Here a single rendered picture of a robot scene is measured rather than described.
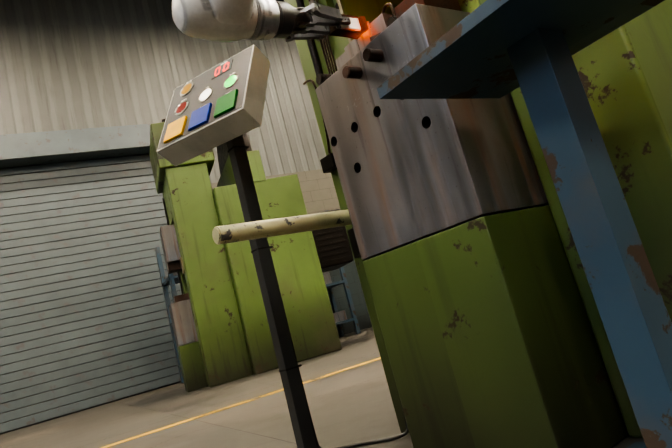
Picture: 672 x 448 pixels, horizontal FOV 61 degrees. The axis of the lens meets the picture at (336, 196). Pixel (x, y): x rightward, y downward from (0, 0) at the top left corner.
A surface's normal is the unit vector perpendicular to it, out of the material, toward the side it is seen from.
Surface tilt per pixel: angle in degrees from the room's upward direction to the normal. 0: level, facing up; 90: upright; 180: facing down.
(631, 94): 90
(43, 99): 90
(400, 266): 90
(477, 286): 90
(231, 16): 149
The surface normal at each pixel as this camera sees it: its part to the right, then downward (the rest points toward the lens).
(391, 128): -0.79, 0.08
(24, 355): 0.42, -0.29
